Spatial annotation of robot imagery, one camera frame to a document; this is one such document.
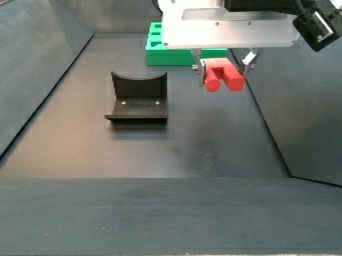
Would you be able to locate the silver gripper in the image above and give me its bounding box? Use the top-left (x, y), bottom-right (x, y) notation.
top-left (158, 0), bottom-right (300, 86)

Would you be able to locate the red square-circle object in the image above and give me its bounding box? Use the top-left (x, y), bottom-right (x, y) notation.
top-left (204, 58), bottom-right (245, 92)

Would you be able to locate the black curved fixture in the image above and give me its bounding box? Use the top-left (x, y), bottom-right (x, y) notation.
top-left (105, 72), bottom-right (169, 122)

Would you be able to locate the green shape-sorter block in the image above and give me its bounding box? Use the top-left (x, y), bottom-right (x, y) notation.
top-left (145, 21), bottom-right (229, 67)

